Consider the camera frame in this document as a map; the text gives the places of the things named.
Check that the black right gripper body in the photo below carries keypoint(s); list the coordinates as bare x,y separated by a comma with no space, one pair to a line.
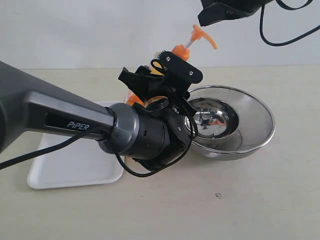
234,6

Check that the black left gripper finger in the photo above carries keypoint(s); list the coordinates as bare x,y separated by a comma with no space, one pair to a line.
186,107
142,82

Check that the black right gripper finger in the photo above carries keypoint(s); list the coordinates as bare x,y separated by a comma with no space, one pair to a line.
207,17

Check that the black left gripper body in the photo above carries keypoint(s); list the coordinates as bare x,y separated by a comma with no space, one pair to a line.
158,136

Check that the orange pump soap bottle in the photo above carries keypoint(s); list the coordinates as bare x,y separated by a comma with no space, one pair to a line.
182,51

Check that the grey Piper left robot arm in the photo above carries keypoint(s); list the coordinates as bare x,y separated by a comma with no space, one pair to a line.
28,103

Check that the small shiny steel bowl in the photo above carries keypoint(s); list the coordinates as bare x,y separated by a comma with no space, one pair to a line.
216,121

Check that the steel mesh colander bowl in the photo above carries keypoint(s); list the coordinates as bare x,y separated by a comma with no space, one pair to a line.
256,123

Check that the white rectangular foam tray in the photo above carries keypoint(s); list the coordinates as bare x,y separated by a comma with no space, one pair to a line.
83,163

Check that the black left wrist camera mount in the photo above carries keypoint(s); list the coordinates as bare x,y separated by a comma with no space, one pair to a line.
179,74

